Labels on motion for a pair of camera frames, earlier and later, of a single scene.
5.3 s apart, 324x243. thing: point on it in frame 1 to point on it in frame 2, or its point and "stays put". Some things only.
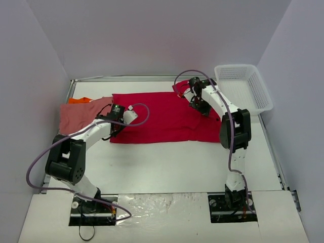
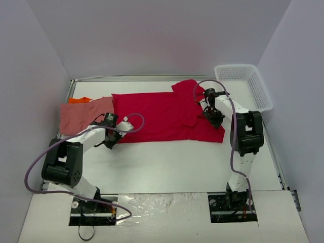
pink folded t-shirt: [72, 116] stays put
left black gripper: [114, 127] to [110, 140]
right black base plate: [220, 212] stays put
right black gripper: [202, 108] to [214, 116]
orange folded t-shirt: [83, 100] stays put
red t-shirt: [165, 117] stays put
